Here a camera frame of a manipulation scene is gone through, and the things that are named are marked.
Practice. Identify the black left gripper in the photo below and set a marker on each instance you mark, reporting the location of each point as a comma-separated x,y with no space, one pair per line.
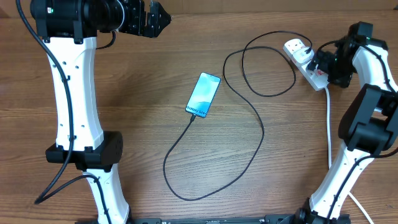
139,26

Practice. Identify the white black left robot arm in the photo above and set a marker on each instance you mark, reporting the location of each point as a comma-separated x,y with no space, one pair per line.
67,30

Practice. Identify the white charger plug adapter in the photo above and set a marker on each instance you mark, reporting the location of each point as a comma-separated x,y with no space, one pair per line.
303,55

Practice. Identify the blue Samsung Galaxy smartphone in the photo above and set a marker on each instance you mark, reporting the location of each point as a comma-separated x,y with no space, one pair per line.
203,94

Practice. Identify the white power extension strip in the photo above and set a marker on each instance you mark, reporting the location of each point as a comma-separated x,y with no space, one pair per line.
296,50

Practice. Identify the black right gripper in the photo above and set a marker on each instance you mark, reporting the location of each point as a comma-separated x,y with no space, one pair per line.
342,81

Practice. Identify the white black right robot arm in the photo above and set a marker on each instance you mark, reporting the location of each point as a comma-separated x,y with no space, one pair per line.
368,128

